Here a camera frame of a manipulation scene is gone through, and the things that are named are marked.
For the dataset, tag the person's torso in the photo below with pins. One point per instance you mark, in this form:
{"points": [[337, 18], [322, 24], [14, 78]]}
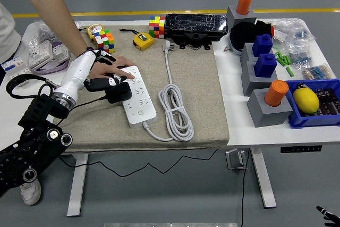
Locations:
{"points": [[8, 33]]}

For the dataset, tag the black-white right robot hand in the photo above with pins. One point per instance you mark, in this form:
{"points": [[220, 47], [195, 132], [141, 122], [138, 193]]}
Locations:
{"points": [[325, 212]]}

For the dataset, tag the blue plastic bin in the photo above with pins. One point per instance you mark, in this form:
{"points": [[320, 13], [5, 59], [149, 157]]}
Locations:
{"points": [[302, 122]]}

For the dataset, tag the single green cylinder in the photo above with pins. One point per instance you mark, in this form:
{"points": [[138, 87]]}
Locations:
{"points": [[290, 72]]}

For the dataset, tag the yellow square tape measure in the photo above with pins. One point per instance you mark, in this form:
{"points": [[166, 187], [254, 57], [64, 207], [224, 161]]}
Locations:
{"points": [[143, 41]]}

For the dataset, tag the black wrist watch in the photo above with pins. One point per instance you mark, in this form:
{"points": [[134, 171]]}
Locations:
{"points": [[89, 49]]}

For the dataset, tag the clear bag of parts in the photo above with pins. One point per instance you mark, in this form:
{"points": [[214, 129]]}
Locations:
{"points": [[295, 31]]}

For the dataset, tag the blue square peg block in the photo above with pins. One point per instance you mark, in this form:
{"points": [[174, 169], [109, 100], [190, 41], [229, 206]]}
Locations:
{"points": [[261, 46], [265, 66]]}

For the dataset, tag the grey block with square hole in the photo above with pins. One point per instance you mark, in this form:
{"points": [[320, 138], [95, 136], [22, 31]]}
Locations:
{"points": [[245, 54], [249, 80]]}

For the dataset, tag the purple tape roll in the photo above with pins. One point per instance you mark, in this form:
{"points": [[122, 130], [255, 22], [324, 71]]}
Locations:
{"points": [[50, 69]]}

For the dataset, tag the black plug adapter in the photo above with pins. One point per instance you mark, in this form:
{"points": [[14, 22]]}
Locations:
{"points": [[119, 94]]}

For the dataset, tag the black cloth bundle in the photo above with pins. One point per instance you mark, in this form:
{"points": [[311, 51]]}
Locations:
{"points": [[244, 34]]}

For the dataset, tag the black mounting bracket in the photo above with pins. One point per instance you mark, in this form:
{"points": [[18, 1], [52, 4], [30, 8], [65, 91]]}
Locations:
{"points": [[196, 37]]}

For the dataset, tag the person's white shoe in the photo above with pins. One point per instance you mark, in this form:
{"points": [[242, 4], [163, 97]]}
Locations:
{"points": [[30, 193]]}

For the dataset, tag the bag of blue resistors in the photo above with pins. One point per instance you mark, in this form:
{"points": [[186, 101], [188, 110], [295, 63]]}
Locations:
{"points": [[300, 58]]}

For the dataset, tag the small metal bit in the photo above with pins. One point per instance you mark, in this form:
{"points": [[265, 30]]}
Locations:
{"points": [[226, 49]]}

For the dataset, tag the yellow lemon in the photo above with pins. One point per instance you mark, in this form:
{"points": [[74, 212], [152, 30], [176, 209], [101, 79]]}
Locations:
{"points": [[305, 100]]}

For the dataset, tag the person's left hand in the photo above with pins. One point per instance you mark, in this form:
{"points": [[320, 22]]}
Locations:
{"points": [[103, 71]]}

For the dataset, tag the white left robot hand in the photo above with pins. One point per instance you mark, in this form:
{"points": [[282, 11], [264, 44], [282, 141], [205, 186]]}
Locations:
{"points": [[77, 72]]}

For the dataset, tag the white power strip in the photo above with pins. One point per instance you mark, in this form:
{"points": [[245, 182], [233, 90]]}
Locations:
{"points": [[144, 116]]}

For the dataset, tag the colourful twisted puzzle cube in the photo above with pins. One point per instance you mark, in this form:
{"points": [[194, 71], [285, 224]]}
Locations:
{"points": [[105, 42]]}

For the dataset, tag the grey block with round hole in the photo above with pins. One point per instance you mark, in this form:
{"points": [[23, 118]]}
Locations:
{"points": [[233, 17], [265, 116]]}

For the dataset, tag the black foil-wrapped box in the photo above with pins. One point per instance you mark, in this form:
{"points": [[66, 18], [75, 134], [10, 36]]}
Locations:
{"points": [[196, 23]]}

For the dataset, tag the red knob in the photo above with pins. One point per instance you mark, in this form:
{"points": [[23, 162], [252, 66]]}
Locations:
{"points": [[272, 30]]}

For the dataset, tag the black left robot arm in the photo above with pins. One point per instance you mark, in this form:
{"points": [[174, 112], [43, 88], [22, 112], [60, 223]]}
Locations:
{"points": [[40, 112]]}

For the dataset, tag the silver metal hook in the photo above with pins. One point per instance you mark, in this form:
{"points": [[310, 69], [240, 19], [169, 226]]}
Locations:
{"points": [[233, 159]]}

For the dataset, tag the dark brown components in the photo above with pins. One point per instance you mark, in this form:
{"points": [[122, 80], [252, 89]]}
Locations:
{"points": [[329, 102]]}

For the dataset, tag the white table leg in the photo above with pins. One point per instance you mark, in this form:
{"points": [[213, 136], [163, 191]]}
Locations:
{"points": [[78, 184], [263, 179]]}

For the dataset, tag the yellow round tape measure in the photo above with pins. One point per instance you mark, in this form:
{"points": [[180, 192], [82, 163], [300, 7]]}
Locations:
{"points": [[94, 30]]}

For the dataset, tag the pile of green cylinders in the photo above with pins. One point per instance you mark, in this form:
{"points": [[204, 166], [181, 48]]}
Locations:
{"points": [[282, 59]]}

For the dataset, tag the clear bag of nuts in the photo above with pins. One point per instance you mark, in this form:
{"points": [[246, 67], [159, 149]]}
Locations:
{"points": [[43, 34]]}

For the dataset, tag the grey-brown mat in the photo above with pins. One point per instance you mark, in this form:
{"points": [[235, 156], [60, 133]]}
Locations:
{"points": [[196, 91]]}

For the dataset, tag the white circuit breaker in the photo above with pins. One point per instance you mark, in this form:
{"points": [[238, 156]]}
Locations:
{"points": [[16, 68]]}

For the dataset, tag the orange cylinder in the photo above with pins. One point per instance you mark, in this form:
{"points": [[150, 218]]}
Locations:
{"points": [[276, 92], [244, 3]]}

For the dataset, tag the black table control panel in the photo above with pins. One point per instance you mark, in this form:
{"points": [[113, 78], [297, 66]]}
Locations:
{"points": [[300, 149]]}

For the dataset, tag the white wall socket panel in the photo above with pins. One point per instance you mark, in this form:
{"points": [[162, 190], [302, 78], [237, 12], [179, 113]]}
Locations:
{"points": [[40, 54], [61, 53]]}

